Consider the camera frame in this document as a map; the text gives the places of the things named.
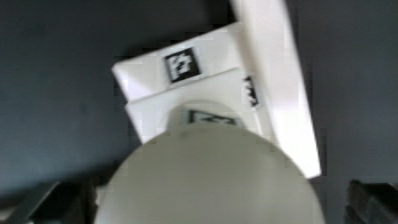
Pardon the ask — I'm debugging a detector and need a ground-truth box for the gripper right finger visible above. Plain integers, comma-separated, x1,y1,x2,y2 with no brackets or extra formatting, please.
345,180,398,224

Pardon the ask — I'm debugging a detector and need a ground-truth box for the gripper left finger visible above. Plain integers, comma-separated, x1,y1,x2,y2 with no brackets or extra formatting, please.
4,181,98,224

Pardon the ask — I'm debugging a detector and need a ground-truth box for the white lamp bulb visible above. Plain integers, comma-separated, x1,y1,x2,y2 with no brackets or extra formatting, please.
95,101,326,224

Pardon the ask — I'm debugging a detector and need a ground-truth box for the white lamp base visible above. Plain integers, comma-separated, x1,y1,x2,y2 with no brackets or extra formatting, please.
112,0,322,178

